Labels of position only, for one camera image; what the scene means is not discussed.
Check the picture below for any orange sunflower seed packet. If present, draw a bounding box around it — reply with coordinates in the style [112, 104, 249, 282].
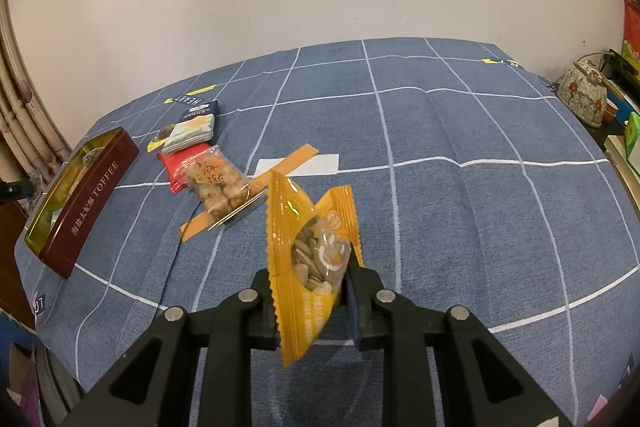
[266, 172, 363, 367]

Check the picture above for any beige patterned curtain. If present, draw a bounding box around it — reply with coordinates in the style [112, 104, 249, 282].
[1, 0, 70, 185]

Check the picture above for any gold red toffee tin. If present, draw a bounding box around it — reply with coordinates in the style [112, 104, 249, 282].
[25, 127, 139, 279]

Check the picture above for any red snack packet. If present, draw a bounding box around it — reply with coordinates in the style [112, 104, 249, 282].
[156, 143, 209, 194]

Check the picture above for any navy white biscuit packet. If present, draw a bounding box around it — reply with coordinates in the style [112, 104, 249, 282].
[162, 100, 218, 155]

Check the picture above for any clear bag of nut balls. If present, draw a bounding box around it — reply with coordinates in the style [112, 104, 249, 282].
[179, 145, 266, 229]

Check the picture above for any floral fabric bag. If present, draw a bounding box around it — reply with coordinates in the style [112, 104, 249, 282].
[555, 57, 608, 128]

